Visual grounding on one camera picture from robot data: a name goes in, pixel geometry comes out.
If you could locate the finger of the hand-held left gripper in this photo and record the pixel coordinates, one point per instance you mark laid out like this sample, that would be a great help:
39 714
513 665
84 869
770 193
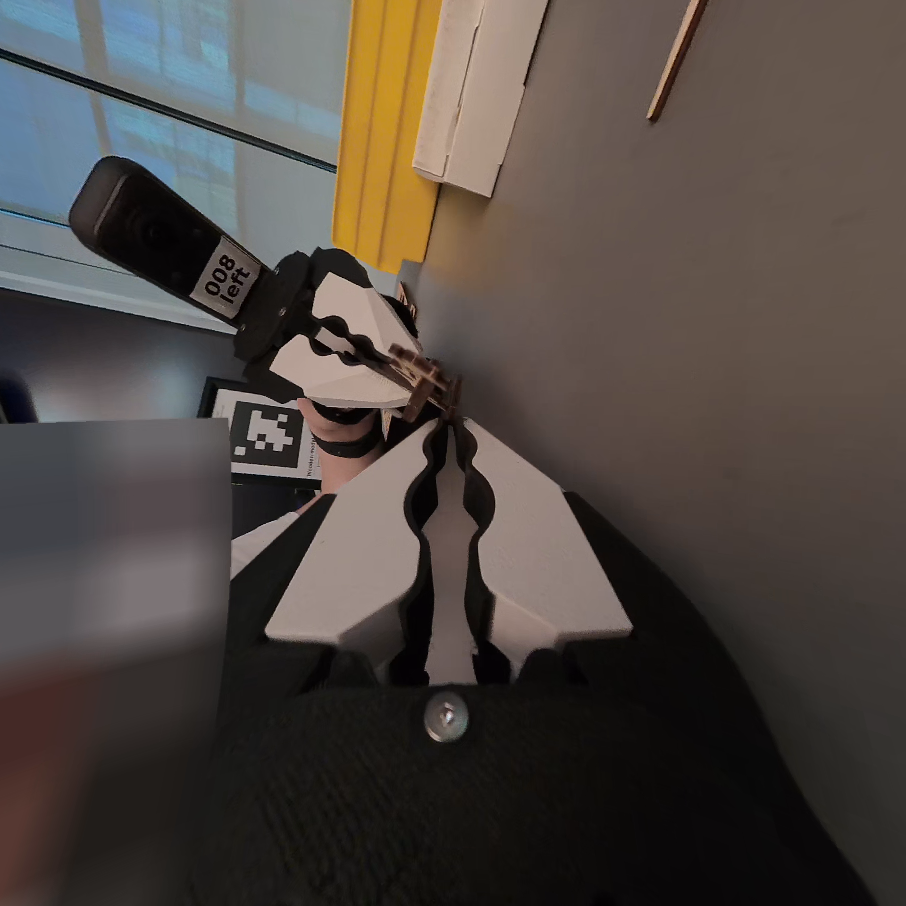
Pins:
361 304
333 379

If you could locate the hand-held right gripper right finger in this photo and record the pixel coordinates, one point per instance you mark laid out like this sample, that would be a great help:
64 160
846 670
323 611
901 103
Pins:
552 566

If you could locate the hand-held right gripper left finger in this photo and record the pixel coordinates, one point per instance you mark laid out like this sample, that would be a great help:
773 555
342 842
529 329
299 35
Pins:
347 566

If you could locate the wooden model part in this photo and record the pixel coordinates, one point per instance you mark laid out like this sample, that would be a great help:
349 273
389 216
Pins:
425 382

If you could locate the person's left forearm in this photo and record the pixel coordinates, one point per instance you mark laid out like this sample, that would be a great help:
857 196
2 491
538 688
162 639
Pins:
269 545

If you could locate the person's left hand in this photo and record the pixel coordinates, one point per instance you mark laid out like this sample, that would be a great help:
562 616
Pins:
361 430

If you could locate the small wooden part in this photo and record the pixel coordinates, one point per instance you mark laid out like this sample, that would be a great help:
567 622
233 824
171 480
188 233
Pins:
407 301

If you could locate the black framed marker sign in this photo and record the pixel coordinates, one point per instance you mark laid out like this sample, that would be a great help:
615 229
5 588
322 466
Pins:
248 417

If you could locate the large glass window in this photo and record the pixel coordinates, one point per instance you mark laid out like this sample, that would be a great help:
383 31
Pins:
141 85

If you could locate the yellow plastic bin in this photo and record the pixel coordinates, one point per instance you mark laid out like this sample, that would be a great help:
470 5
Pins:
382 141

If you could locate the white cardboard tray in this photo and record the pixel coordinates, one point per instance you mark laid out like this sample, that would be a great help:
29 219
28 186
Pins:
481 106

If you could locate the thin wooden strip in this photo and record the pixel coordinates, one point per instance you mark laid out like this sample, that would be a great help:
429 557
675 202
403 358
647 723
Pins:
676 64

